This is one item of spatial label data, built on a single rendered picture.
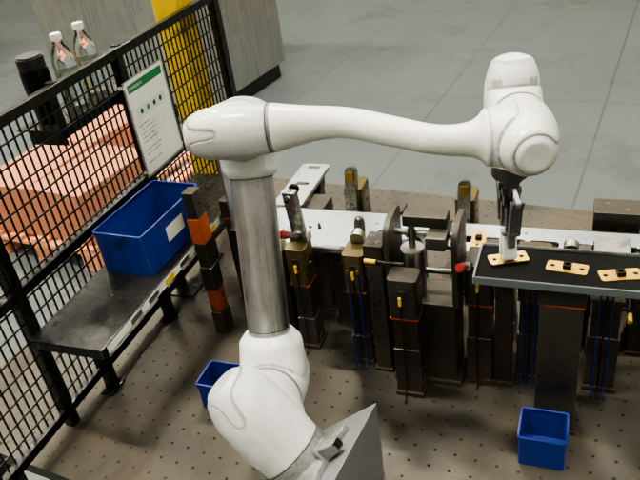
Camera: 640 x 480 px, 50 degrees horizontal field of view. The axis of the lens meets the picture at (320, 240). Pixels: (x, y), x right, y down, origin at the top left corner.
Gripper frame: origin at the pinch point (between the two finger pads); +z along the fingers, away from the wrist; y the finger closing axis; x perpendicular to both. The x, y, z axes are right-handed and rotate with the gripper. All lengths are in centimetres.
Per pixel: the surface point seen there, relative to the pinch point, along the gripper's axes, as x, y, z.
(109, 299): 98, 25, 18
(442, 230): 11.3, 16.0, 4.9
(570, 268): -11.5, -6.7, 3.9
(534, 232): -17.2, 33.4, 20.6
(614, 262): -21.1, -5.9, 4.6
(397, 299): 24.1, 8.4, 17.8
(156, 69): 85, 88, -22
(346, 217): 33, 56, 21
